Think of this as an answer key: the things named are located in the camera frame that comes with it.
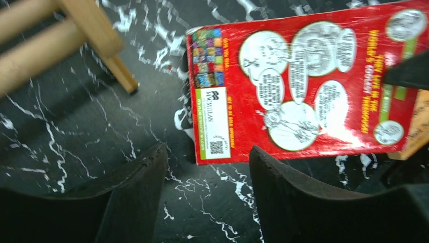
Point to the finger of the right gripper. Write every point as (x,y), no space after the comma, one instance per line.
(411,73)

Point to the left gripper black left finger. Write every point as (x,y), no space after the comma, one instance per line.
(120,206)

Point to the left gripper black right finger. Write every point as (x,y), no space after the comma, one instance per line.
(294,207)

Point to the red book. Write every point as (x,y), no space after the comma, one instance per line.
(304,86)

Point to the wooden book rack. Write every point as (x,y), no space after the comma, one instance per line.
(85,22)

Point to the orange Huckleberry Finn book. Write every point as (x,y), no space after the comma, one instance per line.
(418,132)

